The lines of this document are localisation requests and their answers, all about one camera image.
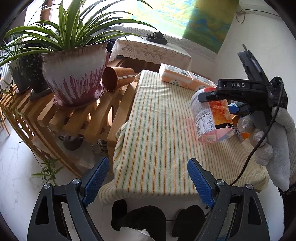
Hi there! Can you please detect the right hand grey glove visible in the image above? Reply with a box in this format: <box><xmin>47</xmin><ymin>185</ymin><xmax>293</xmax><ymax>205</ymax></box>
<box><xmin>237</xmin><ymin>108</ymin><xmax>295</xmax><ymax>191</ymax></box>

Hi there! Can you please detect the white air conditioner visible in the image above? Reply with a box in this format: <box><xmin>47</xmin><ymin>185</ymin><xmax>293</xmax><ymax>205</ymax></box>
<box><xmin>238</xmin><ymin>0</ymin><xmax>282</xmax><ymax>20</ymax></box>

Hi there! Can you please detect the spider plant in white-red pot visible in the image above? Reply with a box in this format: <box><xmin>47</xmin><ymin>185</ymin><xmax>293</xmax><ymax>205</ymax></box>
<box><xmin>1</xmin><ymin>1</ymin><xmax>151</xmax><ymax>108</ymax></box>

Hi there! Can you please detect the dark potted plant behind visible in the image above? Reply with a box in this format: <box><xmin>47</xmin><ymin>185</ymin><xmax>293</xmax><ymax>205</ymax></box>
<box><xmin>1</xmin><ymin>39</ymin><xmax>52</xmax><ymax>101</ymax></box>

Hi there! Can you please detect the lace-covered side table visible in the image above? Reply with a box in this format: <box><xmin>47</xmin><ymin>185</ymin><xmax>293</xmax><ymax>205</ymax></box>
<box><xmin>109</xmin><ymin>36</ymin><xmax>192</xmax><ymax>71</ymax></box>

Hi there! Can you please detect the orange tissue pack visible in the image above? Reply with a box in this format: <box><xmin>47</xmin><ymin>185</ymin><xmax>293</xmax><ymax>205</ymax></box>
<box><xmin>159</xmin><ymin>63</ymin><xmax>192</xmax><ymax>88</ymax></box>
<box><xmin>188</xmin><ymin>72</ymin><xmax>217</xmax><ymax>91</ymax></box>

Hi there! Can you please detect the green landscape roller blind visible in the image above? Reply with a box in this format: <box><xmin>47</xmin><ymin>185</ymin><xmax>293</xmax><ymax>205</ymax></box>
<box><xmin>115</xmin><ymin>0</ymin><xmax>238</xmax><ymax>53</ymax></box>

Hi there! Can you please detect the brown gold paper cup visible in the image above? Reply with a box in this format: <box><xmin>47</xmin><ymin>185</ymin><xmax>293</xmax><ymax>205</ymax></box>
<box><xmin>232</xmin><ymin>114</ymin><xmax>240</xmax><ymax>127</ymax></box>

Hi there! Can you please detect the striped yellow tablecloth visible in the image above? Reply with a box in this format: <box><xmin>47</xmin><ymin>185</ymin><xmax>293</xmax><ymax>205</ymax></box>
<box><xmin>98</xmin><ymin>70</ymin><xmax>269</xmax><ymax>204</ymax></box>

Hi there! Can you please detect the wooden slatted bench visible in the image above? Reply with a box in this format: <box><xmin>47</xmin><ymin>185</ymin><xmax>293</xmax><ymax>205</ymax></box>
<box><xmin>1</xmin><ymin>81</ymin><xmax>137</xmax><ymax>177</ymax></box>

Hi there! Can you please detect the blue orange label plastic cup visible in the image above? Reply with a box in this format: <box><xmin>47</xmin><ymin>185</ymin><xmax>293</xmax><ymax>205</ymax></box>
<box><xmin>227</xmin><ymin>102</ymin><xmax>251</xmax><ymax>142</ymax></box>

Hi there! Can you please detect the brown paper cup on bench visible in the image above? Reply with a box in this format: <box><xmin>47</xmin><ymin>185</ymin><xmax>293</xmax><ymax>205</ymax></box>
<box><xmin>102</xmin><ymin>66</ymin><xmax>136</xmax><ymax>92</ymax></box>

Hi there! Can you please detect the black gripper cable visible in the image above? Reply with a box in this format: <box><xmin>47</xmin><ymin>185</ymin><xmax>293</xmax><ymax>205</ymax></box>
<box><xmin>229</xmin><ymin>77</ymin><xmax>285</xmax><ymax>187</ymax></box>

